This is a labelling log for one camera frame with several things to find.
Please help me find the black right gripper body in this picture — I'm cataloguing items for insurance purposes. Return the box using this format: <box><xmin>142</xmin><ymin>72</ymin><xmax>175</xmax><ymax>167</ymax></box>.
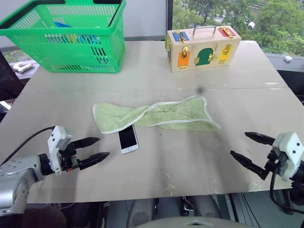
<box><xmin>266</xmin><ymin>149</ymin><xmax>286</xmax><ymax>172</ymax></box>

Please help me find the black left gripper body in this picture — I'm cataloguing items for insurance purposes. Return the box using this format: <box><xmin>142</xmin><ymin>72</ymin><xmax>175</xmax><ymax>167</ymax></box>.
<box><xmin>58</xmin><ymin>142</ymin><xmax>82</xmax><ymax>173</ymax></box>

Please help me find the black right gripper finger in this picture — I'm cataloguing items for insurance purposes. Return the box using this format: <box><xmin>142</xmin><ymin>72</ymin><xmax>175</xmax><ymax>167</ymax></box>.
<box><xmin>229</xmin><ymin>150</ymin><xmax>272</xmax><ymax>181</ymax></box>
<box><xmin>244</xmin><ymin>132</ymin><xmax>276</xmax><ymax>146</ymax></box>

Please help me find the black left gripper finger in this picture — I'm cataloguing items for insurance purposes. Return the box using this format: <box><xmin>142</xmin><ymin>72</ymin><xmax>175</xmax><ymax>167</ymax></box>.
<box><xmin>70</xmin><ymin>137</ymin><xmax>101</xmax><ymax>150</ymax></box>
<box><xmin>79</xmin><ymin>152</ymin><xmax>111</xmax><ymax>171</ymax></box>

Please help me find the white smartphone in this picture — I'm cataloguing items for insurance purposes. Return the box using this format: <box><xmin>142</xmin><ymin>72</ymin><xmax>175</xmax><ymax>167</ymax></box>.
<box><xmin>117</xmin><ymin>124</ymin><xmax>139</xmax><ymax>155</ymax></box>

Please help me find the light green towel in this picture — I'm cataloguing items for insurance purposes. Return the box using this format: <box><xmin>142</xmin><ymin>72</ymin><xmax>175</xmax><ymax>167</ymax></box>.
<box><xmin>92</xmin><ymin>95</ymin><xmax>221</xmax><ymax>135</ymax></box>

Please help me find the dark side desk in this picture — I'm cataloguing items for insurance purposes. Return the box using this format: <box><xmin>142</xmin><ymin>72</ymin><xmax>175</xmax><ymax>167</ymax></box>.
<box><xmin>264</xmin><ymin>52</ymin><xmax>304</xmax><ymax>102</ymax></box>

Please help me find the black flat panel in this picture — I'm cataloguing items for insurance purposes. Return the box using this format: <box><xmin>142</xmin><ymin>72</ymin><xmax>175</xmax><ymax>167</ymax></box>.
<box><xmin>0</xmin><ymin>50</ymin><xmax>25</xmax><ymax>102</ymax></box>

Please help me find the white power strip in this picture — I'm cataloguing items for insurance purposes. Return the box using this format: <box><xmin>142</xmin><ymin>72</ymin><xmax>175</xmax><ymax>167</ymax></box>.
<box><xmin>12</xmin><ymin>62</ymin><xmax>33</xmax><ymax>73</ymax></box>

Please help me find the green plastic shopping basket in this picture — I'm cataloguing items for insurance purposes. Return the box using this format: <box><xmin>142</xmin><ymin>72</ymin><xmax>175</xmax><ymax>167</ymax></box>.
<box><xmin>0</xmin><ymin>0</ymin><xmax>127</xmax><ymax>74</ymax></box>

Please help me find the wooden lock box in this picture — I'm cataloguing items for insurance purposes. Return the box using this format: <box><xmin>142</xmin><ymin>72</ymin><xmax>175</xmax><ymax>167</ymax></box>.
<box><xmin>165</xmin><ymin>25</ymin><xmax>242</xmax><ymax>73</ymax></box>

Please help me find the blue packet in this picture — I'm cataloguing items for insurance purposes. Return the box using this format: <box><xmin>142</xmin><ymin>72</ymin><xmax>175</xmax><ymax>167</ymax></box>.
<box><xmin>45</xmin><ymin>21</ymin><xmax>100</xmax><ymax>46</ymax></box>

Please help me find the dark window pillar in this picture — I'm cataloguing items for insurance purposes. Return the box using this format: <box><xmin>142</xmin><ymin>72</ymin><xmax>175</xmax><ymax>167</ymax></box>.
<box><xmin>165</xmin><ymin>0</ymin><xmax>174</xmax><ymax>37</ymax></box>

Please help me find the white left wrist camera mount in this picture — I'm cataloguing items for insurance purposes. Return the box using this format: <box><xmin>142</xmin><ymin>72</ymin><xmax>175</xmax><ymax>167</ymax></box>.
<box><xmin>47</xmin><ymin>125</ymin><xmax>73</xmax><ymax>176</ymax></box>

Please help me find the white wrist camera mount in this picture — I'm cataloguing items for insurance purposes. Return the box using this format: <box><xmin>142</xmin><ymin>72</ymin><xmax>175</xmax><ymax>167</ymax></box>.
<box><xmin>47</xmin><ymin>125</ymin><xmax>73</xmax><ymax>176</ymax></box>
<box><xmin>272</xmin><ymin>132</ymin><xmax>304</xmax><ymax>182</ymax></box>

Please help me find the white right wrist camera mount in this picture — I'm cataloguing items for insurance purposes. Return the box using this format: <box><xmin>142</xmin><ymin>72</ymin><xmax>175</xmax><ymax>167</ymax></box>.
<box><xmin>272</xmin><ymin>132</ymin><xmax>304</xmax><ymax>182</ymax></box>

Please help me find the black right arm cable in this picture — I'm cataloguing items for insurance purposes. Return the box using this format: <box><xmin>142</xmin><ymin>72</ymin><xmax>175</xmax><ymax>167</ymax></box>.
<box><xmin>269</xmin><ymin>166</ymin><xmax>304</xmax><ymax>216</ymax></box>

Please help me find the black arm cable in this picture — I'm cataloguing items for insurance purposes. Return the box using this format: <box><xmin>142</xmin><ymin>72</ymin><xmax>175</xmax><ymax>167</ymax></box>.
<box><xmin>0</xmin><ymin>126</ymin><xmax>54</xmax><ymax>165</ymax></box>
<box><xmin>269</xmin><ymin>166</ymin><xmax>304</xmax><ymax>216</ymax></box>

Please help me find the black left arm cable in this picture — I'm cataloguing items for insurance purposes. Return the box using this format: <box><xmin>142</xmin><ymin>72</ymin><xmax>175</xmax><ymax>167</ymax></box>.
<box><xmin>0</xmin><ymin>126</ymin><xmax>54</xmax><ymax>165</ymax></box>

